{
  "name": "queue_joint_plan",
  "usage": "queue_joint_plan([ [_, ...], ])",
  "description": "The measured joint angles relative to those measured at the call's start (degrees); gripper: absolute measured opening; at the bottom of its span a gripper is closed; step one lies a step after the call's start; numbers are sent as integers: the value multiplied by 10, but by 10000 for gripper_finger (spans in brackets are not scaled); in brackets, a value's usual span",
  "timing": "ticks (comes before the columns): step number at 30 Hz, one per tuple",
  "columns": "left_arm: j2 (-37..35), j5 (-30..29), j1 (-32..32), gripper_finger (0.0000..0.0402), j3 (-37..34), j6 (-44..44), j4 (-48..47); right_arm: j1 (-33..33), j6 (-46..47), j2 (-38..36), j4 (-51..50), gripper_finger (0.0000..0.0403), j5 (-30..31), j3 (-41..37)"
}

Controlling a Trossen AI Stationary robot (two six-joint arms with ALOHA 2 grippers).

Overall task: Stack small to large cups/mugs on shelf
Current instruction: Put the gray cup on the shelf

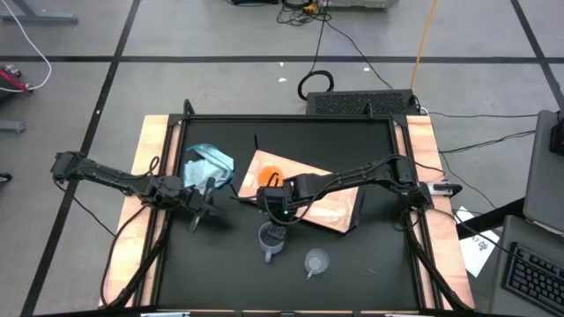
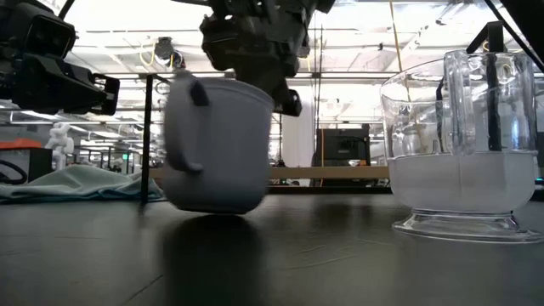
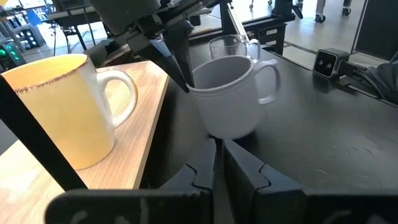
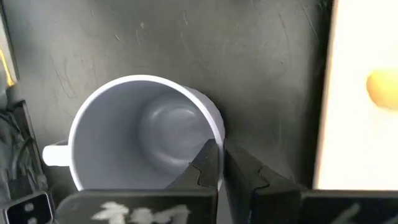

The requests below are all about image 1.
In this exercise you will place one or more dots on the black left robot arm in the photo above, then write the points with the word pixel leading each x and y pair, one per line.
pixel 114 178

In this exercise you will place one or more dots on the grey desk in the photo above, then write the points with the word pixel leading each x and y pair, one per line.
pixel 506 229

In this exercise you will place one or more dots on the black keyboard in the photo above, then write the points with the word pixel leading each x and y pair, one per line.
pixel 535 279

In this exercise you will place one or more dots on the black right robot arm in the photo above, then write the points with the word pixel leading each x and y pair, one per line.
pixel 348 178

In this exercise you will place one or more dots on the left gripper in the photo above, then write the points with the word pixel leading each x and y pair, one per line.
pixel 194 200

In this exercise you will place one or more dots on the white paper sheet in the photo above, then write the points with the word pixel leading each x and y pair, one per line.
pixel 478 255

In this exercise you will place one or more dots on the yellow and white mug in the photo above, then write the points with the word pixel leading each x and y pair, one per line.
pixel 266 175

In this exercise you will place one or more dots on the grey mug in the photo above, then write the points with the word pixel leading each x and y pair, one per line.
pixel 269 247

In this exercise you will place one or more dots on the black metal rig frame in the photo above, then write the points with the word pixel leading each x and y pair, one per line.
pixel 286 117

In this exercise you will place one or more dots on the teal cloth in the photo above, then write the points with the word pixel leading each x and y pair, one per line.
pixel 202 169

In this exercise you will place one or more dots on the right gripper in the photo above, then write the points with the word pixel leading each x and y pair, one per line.
pixel 275 204

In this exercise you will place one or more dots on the grey metal desk foot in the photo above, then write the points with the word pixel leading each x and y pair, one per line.
pixel 11 126
pixel 44 19

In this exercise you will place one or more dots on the black desk bar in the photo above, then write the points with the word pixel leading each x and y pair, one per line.
pixel 489 218

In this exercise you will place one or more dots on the black perforated computer case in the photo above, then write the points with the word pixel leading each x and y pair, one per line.
pixel 357 103

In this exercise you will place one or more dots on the clear footed glass cup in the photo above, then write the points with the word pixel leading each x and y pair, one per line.
pixel 316 260

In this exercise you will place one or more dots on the grey appliance box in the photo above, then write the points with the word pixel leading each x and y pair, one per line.
pixel 361 3

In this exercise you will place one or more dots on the red tool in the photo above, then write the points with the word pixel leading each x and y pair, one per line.
pixel 13 79

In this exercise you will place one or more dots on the black device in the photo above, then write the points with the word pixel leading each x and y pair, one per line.
pixel 557 136

